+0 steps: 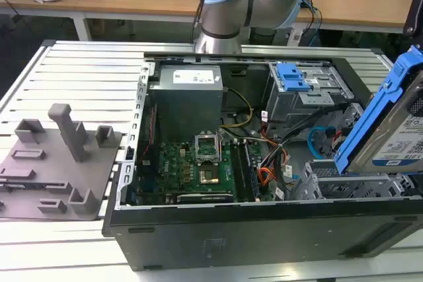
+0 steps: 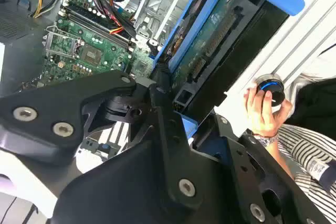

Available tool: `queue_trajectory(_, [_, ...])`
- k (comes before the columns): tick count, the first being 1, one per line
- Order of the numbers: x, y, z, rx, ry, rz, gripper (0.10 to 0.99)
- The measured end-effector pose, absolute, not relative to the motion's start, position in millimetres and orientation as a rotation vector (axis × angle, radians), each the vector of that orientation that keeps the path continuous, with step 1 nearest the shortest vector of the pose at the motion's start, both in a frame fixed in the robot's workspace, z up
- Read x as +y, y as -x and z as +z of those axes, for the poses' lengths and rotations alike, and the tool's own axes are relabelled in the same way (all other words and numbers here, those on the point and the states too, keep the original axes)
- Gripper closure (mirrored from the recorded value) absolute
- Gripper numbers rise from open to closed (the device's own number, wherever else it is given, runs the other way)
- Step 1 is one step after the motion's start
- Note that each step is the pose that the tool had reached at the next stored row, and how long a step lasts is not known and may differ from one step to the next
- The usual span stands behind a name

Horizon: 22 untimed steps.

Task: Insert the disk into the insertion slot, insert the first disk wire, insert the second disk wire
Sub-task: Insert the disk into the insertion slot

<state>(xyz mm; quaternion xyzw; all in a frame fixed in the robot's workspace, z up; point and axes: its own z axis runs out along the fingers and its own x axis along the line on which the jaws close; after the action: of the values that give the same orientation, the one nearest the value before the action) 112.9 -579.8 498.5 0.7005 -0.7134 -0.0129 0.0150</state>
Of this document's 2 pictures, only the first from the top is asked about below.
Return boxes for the hard disk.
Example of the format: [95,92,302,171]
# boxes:
[333,44,423,176]

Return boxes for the red orange disk wire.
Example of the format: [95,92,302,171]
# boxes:
[331,129,345,151]

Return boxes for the perforated metal disk bay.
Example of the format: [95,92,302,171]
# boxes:
[289,159,423,201]

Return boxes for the blue plastic drive latch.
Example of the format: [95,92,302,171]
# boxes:
[276,63,312,93]

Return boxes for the grey optical drive cage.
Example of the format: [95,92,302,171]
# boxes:
[266,61,356,133]

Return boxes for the black bin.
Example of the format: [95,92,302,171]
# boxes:
[249,26,278,46]

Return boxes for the RAM stick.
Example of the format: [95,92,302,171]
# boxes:
[243,140,261,202]

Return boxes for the metal socket cover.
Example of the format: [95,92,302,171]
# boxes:
[194,132,221,164]

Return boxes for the grey power supply unit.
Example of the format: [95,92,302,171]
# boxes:
[147,65,224,133]

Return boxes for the CPU socket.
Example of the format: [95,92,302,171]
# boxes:
[197,166,221,186]

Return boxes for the black open PC case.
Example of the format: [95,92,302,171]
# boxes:
[100,51,423,272]

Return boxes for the black graphics card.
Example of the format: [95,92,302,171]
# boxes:
[176,192,235,204]

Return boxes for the green motherboard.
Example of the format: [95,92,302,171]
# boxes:
[137,139,277,204]

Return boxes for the grey parts rack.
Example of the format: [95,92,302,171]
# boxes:
[0,102,124,222]

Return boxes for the black cable bundle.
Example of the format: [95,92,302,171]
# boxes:
[260,102,351,172]

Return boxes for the blue disk wire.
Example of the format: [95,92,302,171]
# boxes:
[306,125,335,161]

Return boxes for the yellow black wire bundle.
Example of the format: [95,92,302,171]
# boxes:
[219,87,254,129]

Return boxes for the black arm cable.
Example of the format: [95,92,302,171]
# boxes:
[190,0,219,45]

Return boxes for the orange wire bundle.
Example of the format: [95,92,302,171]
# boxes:
[256,148,289,188]

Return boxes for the thin red wire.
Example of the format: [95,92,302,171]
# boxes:
[141,104,159,166]

